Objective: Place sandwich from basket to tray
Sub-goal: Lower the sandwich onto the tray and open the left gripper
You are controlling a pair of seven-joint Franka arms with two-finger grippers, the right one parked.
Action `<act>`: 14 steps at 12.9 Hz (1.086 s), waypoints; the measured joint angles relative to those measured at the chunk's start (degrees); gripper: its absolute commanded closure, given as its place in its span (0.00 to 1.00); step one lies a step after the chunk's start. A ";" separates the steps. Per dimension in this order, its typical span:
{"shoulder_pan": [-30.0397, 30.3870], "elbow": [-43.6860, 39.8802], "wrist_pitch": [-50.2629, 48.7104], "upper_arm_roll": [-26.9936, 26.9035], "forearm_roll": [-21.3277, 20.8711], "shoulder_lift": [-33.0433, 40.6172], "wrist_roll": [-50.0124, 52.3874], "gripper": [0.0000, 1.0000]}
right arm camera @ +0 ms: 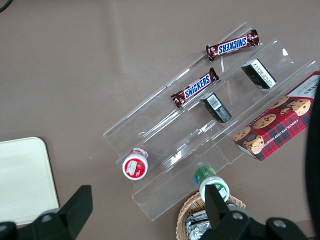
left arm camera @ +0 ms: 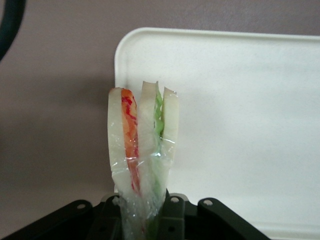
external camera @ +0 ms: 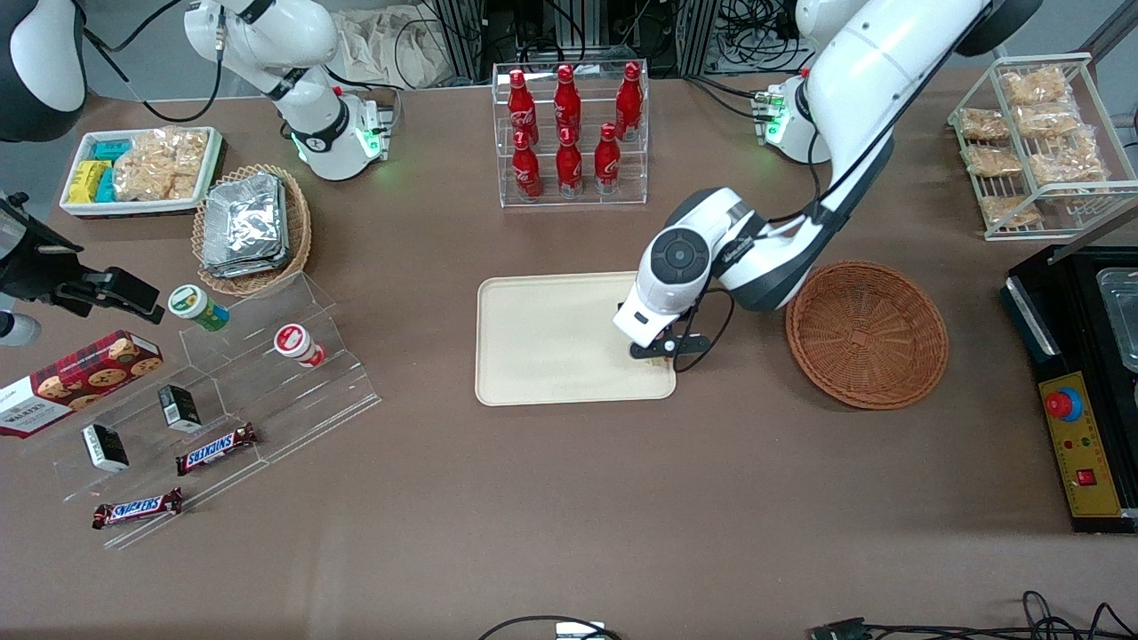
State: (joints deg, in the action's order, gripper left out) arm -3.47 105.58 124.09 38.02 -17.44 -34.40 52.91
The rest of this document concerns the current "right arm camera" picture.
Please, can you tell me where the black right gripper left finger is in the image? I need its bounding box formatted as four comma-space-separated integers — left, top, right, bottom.
0, 184, 94, 240

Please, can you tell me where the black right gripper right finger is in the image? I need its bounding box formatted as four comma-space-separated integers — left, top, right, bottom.
196, 185, 310, 240

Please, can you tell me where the light tan wicker basket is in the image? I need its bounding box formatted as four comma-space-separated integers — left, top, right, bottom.
176, 191, 247, 240

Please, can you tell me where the white rectangular plastic tray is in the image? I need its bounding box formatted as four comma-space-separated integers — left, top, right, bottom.
0, 136, 61, 226

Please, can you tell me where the silver foil packet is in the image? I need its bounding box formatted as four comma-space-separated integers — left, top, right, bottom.
184, 209, 214, 240

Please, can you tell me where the green yogurt cup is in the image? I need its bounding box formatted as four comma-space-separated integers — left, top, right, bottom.
194, 166, 230, 204

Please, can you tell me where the red strawberry yogurt cup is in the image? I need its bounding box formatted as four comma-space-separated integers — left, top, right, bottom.
121, 146, 150, 180

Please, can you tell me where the clear acrylic tiered shelf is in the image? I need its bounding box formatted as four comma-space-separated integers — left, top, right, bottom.
102, 21, 320, 222

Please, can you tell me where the small black box with barcode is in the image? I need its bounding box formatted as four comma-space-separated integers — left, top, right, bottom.
199, 92, 233, 125

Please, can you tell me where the red tartan cookie box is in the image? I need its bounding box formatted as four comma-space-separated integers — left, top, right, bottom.
232, 70, 320, 163

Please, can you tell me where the dark blurred object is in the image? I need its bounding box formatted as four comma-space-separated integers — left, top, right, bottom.
305, 84, 320, 232

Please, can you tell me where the Snickers chocolate bar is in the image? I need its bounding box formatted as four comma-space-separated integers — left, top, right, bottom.
205, 29, 260, 62
170, 67, 220, 109

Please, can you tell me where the small black box gold print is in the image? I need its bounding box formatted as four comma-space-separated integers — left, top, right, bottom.
240, 58, 278, 90

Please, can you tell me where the black cable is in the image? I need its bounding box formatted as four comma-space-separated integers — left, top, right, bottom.
0, 0, 13, 13

